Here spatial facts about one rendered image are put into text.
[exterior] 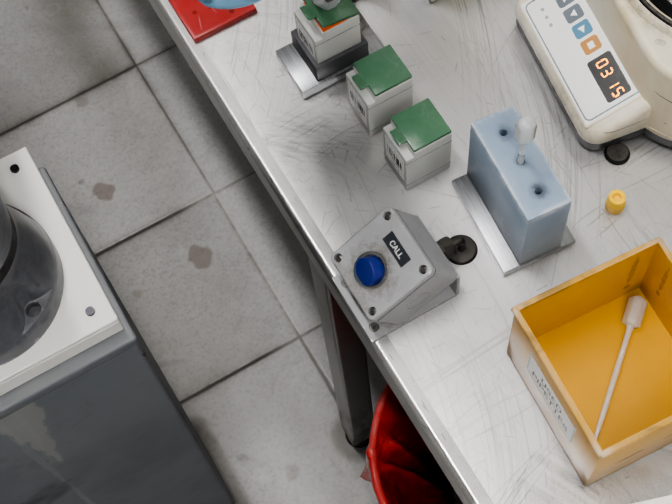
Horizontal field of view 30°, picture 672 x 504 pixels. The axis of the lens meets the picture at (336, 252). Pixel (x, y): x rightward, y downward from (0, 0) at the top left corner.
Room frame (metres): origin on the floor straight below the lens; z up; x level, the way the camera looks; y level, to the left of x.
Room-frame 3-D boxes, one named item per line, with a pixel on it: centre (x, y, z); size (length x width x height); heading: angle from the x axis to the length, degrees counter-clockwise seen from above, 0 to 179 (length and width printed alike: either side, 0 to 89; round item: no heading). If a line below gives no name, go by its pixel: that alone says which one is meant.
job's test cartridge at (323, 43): (0.66, -0.02, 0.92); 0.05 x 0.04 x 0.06; 112
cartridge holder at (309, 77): (0.66, -0.02, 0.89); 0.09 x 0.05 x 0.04; 112
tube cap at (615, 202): (0.46, -0.25, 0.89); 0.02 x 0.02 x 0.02
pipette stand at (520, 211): (0.47, -0.16, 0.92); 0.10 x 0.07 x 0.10; 17
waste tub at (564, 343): (0.30, -0.21, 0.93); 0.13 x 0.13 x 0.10; 18
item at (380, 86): (0.59, -0.06, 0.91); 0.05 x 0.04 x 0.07; 112
